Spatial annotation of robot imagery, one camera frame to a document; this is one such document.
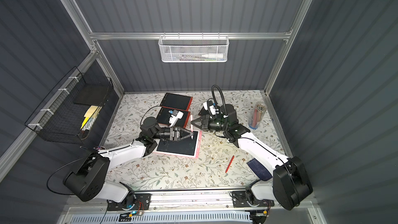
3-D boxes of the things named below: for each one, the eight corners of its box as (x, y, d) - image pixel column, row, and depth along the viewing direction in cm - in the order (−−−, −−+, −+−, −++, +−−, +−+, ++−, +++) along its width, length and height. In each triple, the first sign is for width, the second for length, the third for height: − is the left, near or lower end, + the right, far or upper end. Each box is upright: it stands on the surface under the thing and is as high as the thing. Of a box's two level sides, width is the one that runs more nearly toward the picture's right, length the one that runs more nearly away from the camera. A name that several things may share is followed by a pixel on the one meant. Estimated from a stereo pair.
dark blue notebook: (261, 184, 80) (263, 182, 78) (247, 163, 87) (248, 161, 85) (270, 178, 82) (272, 177, 79) (256, 158, 89) (258, 156, 86)
